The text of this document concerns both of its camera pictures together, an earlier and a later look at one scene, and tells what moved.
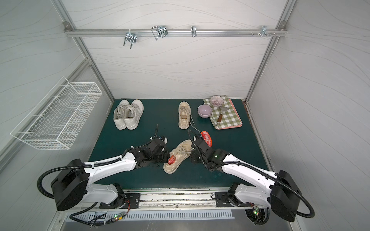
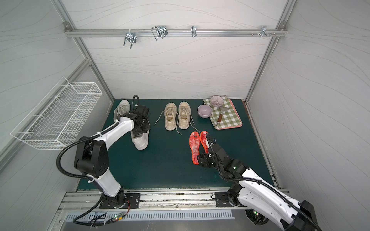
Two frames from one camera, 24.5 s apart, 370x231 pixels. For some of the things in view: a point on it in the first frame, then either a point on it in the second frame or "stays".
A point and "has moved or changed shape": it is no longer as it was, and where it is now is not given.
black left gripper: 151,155 -> 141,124
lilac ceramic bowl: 204,110 stays
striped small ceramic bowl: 217,100 stays
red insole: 206,137 stays
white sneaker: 133,113 has moved or changed shape
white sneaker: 118,115 stays
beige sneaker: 182,152 -> 171,117
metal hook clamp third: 193,31 stays
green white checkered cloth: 223,116 stays
